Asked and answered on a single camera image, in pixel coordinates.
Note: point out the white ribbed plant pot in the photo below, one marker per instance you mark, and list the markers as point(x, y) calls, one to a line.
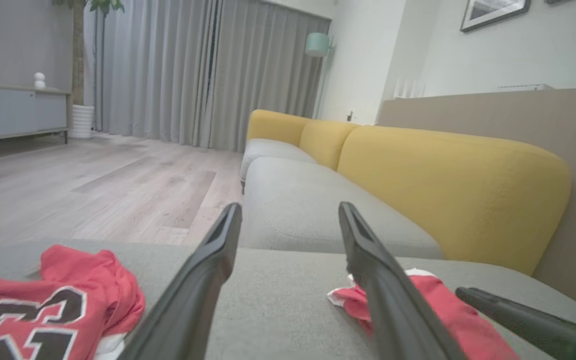
point(82, 121)

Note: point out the red basketball shorts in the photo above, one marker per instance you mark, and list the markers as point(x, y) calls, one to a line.
point(448, 310)

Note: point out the small white figurine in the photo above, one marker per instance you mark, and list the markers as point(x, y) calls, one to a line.
point(40, 81)

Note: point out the black framed wall picture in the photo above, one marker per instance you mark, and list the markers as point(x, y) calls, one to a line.
point(495, 12)

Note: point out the green potted tree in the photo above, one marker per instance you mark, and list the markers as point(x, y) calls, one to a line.
point(79, 50)

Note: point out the large grey sofa seat cushion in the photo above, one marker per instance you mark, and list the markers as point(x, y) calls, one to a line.
point(278, 310)

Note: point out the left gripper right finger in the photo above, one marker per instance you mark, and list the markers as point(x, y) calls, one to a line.
point(398, 315)

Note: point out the narrow yellow sofa backrest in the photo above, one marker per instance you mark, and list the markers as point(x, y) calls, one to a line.
point(325, 142)

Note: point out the long low TV cabinet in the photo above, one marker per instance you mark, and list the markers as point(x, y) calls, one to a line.
point(13, 112)

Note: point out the teal shade floor lamp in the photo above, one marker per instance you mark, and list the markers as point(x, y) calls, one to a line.
point(317, 45)

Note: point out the yellow sofa end backrest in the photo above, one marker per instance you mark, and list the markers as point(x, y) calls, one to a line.
point(275, 126)

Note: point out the grey pleated curtain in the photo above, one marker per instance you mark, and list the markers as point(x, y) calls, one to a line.
point(168, 70)

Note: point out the wide yellow sofa backrest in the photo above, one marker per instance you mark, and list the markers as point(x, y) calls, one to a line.
point(458, 195)

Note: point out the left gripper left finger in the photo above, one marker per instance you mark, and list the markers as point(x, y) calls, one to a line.
point(188, 305)

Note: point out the red Bulls basketball jersey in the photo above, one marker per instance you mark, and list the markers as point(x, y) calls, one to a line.
point(83, 280)

